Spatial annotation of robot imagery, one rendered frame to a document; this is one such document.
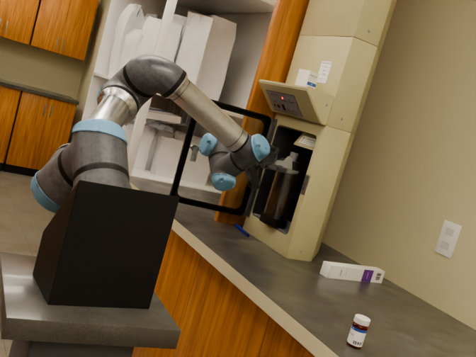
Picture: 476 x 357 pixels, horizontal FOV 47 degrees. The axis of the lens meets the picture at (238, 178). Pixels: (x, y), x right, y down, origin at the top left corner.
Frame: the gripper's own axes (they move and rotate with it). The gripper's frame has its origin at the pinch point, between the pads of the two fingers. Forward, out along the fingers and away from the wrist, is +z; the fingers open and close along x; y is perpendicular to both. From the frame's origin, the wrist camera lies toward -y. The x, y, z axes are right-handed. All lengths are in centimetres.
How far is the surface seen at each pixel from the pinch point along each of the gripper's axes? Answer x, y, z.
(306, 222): -13.9, -14.6, 3.8
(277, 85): 4.6, 27.7, -11.8
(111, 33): 210, 41, -20
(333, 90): -12.4, 30.8, -0.5
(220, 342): -31, -52, -27
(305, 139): -1.5, 12.6, 2.1
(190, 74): 114, 27, 2
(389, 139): 0.7, 21.4, 42.6
